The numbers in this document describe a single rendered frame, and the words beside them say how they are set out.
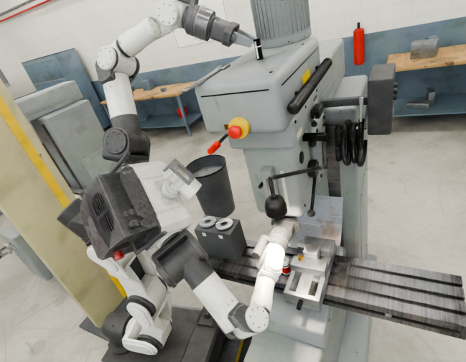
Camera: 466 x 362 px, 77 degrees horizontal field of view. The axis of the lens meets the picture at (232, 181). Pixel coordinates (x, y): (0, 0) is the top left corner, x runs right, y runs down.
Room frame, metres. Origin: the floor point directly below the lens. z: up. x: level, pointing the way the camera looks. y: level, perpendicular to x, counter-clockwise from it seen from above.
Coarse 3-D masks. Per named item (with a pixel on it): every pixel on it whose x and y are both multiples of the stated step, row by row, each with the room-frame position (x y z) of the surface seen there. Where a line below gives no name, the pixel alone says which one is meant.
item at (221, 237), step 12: (204, 216) 1.32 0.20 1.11; (204, 228) 1.21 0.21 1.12; (216, 228) 1.19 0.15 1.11; (228, 228) 1.15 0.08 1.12; (240, 228) 1.19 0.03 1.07; (204, 240) 1.21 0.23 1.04; (216, 240) 1.16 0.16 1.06; (228, 240) 1.12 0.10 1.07; (240, 240) 1.17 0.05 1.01; (216, 252) 1.18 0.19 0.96; (228, 252) 1.13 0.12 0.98; (240, 252) 1.14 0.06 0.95
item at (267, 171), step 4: (264, 168) 0.89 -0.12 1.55; (268, 168) 0.88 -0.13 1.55; (272, 168) 0.88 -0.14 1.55; (260, 172) 0.88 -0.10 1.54; (264, 172) 0.87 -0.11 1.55; (268, 172) 0.86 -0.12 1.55; (272, 172) 0.87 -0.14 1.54; (264, 176) 0.87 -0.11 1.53; (268, 176) 0.86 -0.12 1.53; (264, 180) 0.88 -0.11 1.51; (264, 184) 0.88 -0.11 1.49; (268, 184) 0.87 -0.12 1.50; (276, 184) 0.89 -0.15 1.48; (264, 188) 0.88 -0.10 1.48; (268, 188) 0.87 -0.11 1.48; (276, 188) 0.88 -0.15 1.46; (268, 192) 0.87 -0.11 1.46; (276, 192) 0.87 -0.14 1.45; (268, 196) 0.88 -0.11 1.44
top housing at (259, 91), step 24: (288, 48) 1.02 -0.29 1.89; (312, 48) 1.02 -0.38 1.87; (240, 72) 0.86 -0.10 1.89; (264, 72) 0.78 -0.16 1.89; (288, 72) 0.79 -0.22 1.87; (312, 72) 1.00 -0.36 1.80; (216, 96) 0.82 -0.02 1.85; (240, 96) 0.78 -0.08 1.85; (264, 96) 0.74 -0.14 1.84; (288, 96) 0.77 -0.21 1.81; (216, 120) 0.84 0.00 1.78; (264, 120) 0.75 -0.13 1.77; (288, 120) 0.75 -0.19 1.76
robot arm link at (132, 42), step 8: (128, 32) 1.09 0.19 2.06; (136, 32) 1.07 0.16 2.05; (144, 32) 1.06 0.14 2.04; (120, 40) 1.09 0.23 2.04; (128, 40) 1.08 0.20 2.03; (136, 40) 1.07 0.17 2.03; (144, 40) 1.07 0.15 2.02; (152, 40) 1.08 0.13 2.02; (120, 48) 1.09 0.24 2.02; (128, 48) 1.08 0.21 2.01; (136, 48) 1.08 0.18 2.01; (120, 56) 1.08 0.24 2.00; (128, 56) 1.11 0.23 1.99; (120, 64) 1.07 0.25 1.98; (128, 64) 1.10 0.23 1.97; (136, 64) 1.14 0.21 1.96; (120, 72) 1.09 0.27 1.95; (128, 72) 1.11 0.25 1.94; (136, 72) 1.14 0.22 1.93
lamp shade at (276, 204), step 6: (270, 198) 0.77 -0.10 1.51; (276, 198) 0.76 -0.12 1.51; (282, 198) 0.76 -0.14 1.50; (270, 204) 0.75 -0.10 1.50; (276, 204) 0.74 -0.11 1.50; (282, 204) 0.75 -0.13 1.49; (270, 210) 0.74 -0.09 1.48; (276, 210) 0.74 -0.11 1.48; (282, 210) 0.74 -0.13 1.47; (270, 216) 0.75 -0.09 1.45; (276, 216) 0.74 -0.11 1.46; (282, 216) 0.74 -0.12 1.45
